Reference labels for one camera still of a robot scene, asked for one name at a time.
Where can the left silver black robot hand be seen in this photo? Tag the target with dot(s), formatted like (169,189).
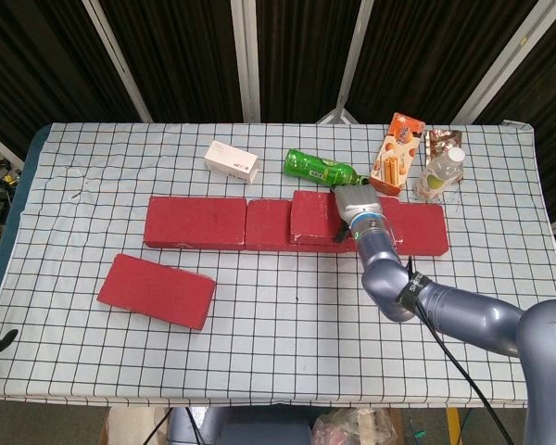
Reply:
(0,347)

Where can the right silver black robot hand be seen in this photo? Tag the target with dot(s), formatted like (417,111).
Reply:
(357,201)

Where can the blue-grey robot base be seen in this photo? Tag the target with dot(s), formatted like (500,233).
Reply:
(259,431)

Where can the green plastic drink bottle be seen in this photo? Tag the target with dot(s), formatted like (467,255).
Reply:
(315,169)

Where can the orange snack box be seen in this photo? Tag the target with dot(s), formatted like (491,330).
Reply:
(394,157)

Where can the clear bottle with pear label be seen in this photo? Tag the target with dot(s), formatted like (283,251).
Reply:
(433,178)

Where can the shiny foil snack packet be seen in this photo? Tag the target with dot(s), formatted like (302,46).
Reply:
(440,141)

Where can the small white carton box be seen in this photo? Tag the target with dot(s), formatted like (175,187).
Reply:
(229,160)

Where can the white black grid tablecloth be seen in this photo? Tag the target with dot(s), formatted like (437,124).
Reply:
(278,324)

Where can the white paper bag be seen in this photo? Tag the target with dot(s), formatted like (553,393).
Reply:
(130,426)

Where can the black pleated backdrop curtain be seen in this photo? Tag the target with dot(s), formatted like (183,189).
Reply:
(190,55)

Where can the clear plastic bag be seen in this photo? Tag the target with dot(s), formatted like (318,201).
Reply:
(352,428)

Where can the yellow metal leg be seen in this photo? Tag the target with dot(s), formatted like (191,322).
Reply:
(453,428)

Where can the white metal frame post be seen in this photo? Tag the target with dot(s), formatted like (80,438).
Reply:
(245,60)
(498,60)
(120,65)
(355,46)
(0,143)

